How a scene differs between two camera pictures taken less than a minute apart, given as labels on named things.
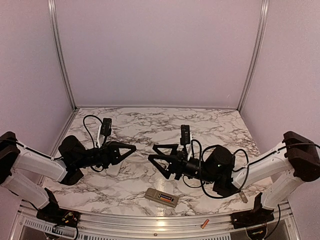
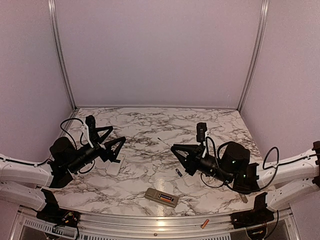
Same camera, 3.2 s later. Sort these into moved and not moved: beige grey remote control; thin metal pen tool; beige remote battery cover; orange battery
Moved: thin metal pen tool
Not moved: orange battery; beige remote battery cover; beige grey remote control
